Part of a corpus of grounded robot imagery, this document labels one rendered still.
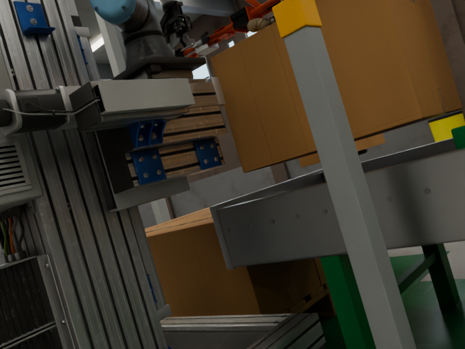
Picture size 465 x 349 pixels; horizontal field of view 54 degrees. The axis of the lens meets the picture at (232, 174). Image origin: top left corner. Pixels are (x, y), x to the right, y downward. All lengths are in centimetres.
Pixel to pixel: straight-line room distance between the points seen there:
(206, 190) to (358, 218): 893
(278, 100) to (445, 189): 57
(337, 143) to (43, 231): 74
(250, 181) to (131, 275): 778
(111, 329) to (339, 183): 70
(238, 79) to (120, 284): 72
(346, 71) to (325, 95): 34
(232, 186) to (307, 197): 811
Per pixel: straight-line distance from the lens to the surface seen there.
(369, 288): 102
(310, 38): 99
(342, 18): 132
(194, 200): 1018
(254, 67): 147
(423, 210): 112
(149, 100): 108
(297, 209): 127
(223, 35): 178
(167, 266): 200
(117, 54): 550
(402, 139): 747
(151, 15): 138
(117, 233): 132
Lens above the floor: 67
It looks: 1 degrees up
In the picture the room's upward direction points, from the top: 16 degrees counter-clockwise
